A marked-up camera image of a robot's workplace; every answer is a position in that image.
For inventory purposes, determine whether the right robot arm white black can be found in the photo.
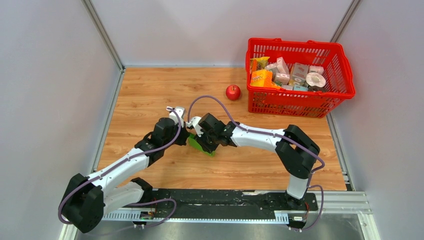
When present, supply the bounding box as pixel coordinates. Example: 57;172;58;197
187;113;320;210

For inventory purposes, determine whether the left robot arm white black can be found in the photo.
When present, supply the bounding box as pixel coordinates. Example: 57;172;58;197
57;112;190;234

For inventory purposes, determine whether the orange snack box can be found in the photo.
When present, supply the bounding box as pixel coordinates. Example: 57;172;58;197
249;69;281;89

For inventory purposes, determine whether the pink box in basket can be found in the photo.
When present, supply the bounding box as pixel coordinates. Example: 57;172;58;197
273;72;290;85

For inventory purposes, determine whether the white red box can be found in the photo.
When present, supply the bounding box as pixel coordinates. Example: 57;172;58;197
290;62;309;84

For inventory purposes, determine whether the small pink white box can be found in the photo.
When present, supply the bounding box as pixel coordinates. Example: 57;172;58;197
308;65;325;75

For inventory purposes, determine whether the red apple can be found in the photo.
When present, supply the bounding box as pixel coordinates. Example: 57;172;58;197
225;84;242;101

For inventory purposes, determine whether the yellow snack bag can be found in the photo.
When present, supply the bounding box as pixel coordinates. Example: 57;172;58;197
249;56;270;72

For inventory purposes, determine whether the pink white carton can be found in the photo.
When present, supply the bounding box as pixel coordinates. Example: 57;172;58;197
276;56;290;75

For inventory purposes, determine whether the red plastic basket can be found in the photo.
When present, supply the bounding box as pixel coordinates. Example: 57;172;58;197
245;37;356;118

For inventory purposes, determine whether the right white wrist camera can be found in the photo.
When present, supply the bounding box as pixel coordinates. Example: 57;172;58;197
186;116;203;137

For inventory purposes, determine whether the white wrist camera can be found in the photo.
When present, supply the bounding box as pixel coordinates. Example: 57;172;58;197
186;116;203;137
166;106;186;128

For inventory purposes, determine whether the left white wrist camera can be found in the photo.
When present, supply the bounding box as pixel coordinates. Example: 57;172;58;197
166;106;186;128

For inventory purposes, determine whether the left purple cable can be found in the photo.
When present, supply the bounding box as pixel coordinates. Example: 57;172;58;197
57;106;183;225

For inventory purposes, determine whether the purple cable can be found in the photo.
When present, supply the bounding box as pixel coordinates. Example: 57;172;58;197
57;106;183;225
187;95;326;233

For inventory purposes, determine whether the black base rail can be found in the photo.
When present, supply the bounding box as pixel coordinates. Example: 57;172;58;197
124;188;320;224

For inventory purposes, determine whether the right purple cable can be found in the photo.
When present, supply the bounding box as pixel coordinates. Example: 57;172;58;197
187;95;326;233

